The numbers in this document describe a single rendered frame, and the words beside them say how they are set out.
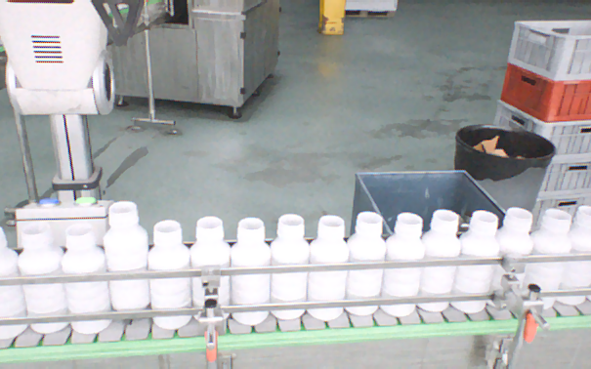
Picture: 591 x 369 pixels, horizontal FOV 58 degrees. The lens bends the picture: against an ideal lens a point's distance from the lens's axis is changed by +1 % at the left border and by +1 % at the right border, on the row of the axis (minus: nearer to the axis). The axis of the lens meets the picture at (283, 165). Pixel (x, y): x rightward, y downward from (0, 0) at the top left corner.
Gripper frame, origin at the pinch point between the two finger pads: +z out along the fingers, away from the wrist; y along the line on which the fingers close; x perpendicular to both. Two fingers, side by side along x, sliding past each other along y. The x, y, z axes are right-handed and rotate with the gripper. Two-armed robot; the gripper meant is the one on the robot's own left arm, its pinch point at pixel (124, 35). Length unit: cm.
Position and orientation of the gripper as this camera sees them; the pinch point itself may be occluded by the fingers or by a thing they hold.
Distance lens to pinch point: 83.3
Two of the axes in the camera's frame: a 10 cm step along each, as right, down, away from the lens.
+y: -1.1, -4.2, 9.0
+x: -9.9, 0.1, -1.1
